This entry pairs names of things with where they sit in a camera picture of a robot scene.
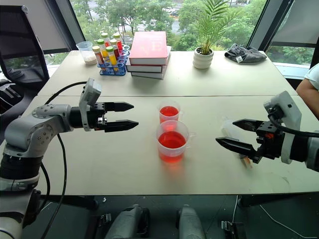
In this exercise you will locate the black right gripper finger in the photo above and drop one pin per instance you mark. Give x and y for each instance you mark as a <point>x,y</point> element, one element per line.
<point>249,125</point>
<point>239,147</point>

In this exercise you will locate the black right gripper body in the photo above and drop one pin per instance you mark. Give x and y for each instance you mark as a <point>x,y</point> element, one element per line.
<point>271,144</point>

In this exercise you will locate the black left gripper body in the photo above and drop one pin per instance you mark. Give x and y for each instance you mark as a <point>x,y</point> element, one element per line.
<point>98,114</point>

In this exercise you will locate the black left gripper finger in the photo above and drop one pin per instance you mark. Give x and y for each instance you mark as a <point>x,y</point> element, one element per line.
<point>119,125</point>
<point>118,106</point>

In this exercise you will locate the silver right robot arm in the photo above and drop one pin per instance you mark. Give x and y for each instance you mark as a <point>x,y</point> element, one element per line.
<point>311,152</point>

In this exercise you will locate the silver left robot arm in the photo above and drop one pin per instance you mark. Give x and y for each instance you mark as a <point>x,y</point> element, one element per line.
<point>30,129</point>

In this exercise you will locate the small beaker red liquid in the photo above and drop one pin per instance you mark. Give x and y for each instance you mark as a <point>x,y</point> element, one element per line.
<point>169,112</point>

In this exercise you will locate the large beaker red liquid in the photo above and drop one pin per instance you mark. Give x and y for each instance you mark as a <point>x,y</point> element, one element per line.
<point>172,143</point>

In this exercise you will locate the clear measuring cup white powder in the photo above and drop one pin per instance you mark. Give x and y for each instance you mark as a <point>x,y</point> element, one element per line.
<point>87,53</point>

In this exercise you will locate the blue test tube rack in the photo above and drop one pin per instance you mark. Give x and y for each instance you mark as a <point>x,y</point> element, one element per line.
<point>119,66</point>

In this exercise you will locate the green-capped tube yellow liquid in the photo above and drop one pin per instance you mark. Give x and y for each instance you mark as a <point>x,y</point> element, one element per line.
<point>111,56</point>

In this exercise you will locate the yellow-capped tube orange liquid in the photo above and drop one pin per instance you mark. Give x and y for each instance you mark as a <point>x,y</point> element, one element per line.
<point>97,54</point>

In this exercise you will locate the large red hardcover book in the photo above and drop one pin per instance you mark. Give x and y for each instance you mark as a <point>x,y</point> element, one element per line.
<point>149,46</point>

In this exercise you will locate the grey crumpled cloth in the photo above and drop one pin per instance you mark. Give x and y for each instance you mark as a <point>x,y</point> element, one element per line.
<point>245,55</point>

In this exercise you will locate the white-capped tube red liquid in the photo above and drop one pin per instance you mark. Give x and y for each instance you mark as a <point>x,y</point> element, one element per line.
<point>105,37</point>

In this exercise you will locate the white ribbed plant pot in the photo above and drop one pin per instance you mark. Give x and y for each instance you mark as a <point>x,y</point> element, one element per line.
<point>203,59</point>

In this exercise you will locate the light shirt sleeve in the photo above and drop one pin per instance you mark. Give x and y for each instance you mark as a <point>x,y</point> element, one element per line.
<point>314,74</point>

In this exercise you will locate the dark grey rounded shape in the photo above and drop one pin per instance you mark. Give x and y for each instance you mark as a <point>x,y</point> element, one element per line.
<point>127,222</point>
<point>190,224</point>

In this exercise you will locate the black office chair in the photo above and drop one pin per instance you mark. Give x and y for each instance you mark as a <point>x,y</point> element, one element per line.
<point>20,57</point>

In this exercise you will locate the green palm plant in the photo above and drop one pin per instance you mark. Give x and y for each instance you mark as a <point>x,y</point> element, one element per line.
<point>211,22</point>

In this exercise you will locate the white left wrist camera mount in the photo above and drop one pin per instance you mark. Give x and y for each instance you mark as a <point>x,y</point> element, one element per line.
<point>90,92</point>

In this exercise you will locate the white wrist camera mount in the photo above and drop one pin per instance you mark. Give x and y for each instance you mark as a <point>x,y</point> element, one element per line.
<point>90,92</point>
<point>291,112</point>

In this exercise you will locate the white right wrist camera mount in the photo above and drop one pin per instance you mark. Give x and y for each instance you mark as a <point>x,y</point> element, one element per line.
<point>291,112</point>

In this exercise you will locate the black table frame bar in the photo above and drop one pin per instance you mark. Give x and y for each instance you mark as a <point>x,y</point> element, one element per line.
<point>274,200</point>
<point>74,201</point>

